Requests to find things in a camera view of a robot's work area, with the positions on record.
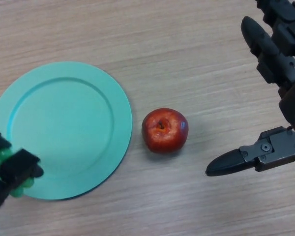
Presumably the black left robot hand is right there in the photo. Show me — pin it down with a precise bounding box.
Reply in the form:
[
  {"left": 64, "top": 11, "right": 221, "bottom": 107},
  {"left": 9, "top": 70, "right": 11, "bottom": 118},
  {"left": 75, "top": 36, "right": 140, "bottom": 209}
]
[{"left": 0, "top": 126, "right": 44, "bottom": 217}]

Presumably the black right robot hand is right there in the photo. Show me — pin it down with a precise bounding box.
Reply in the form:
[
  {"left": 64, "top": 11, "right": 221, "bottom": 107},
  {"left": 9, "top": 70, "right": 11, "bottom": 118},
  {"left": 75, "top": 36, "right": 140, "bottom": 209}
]
[{"left": 205, "top": 0, "right": 295, "bottom": 177}]

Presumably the teal round plate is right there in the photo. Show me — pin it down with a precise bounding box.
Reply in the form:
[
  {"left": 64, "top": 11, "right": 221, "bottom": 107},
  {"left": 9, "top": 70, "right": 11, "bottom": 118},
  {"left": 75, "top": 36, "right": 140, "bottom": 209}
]
[{"left": 0, "top": 61, "right": 133, "bottom": 200}]

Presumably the red apple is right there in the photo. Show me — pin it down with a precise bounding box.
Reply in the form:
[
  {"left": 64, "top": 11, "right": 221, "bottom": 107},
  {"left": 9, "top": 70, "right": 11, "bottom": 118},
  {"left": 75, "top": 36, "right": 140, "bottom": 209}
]
[{"left": 141, "top": 107, "right": 189, "bottom": 153}]

